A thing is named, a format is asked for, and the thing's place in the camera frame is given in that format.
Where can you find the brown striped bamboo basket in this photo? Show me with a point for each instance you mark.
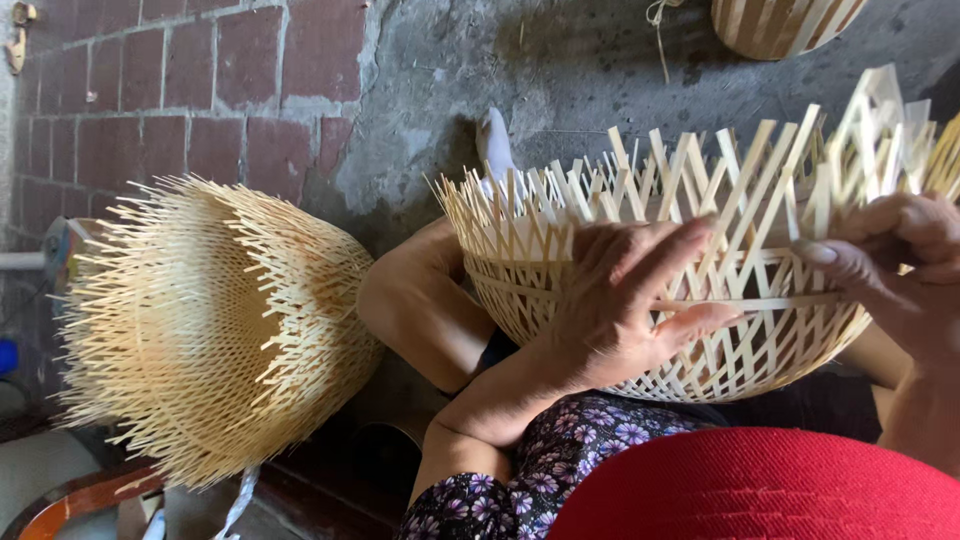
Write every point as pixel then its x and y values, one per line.
pixel 780 26

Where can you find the orange wooden stool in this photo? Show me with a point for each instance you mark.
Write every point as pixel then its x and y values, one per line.
pixel 67 506

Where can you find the dark round tin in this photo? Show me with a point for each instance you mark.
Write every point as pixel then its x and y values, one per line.
pixel 386 457

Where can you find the stack of unfinished bamboo baskets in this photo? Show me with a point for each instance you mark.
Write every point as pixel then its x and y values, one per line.
pixel 210 330

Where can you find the white pipe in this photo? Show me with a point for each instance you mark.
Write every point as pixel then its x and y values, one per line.
pixel 21 260

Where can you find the colourful printed bag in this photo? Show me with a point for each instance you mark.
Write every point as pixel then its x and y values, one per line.
pixel 64 247

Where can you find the blue plastic object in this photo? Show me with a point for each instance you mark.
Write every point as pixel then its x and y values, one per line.
pixel 7 357

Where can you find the wall hook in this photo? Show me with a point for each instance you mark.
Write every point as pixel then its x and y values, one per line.
pixel 20 37

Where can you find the person's bare leg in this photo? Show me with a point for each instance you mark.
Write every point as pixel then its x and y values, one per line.
pixel 420 307

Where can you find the floral patterned garment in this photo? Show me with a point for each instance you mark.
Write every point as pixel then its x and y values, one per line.
pixel 555 465

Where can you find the person's right hand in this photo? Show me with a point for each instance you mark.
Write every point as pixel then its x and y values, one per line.
pixel 911 277

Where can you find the person's left hand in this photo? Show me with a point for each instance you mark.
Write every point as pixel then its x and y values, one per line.
pixel 604 315

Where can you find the red hat brim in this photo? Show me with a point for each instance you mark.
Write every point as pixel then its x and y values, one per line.
pixel 757 487

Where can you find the open-weave bamboo basket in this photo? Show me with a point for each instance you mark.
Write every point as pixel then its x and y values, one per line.
pixel 750 352

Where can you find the loose straw strand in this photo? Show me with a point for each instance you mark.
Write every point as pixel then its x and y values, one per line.
pixel 661 45

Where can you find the white plastic strip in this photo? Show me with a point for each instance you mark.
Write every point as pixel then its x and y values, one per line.
pixel 238 502

